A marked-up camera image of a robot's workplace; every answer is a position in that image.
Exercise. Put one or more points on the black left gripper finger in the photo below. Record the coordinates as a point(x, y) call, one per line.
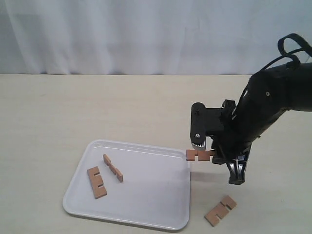
point(237, 168)

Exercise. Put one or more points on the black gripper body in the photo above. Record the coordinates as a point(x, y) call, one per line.
point(235, 127)

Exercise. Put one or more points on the wooden notched puzzle piece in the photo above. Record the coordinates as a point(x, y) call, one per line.
point(112, 168)
point(201, 155)
point(96, 181)
point(220, 210)

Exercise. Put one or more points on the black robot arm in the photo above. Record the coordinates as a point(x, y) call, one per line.
point(270, 93)

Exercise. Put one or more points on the white plastic tray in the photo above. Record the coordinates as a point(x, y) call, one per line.
point(155, 191)

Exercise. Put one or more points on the white curtain backdrop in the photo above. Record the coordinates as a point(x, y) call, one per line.
point(146, 37)

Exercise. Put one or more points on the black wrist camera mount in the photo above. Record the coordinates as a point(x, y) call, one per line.
point(209, 122)

